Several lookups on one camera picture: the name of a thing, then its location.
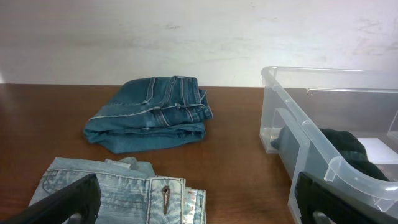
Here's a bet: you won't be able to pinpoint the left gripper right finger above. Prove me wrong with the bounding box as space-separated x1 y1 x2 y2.
295 172 379 224

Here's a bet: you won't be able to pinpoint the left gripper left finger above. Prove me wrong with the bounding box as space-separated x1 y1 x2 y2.
2 174 101 224

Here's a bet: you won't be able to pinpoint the light blue jeans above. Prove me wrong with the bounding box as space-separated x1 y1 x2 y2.
30 157 206 224

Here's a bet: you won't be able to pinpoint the small black garment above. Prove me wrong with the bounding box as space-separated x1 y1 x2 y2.
271 126 389 181

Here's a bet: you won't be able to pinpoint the white label in container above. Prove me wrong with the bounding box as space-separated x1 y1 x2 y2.
358 138 397 164

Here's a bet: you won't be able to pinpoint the clear plastic storage container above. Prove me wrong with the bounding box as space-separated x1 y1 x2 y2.
260 67 397 223

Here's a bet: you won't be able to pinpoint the dark blue folded jeans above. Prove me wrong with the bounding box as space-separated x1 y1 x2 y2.
83 76 213 154

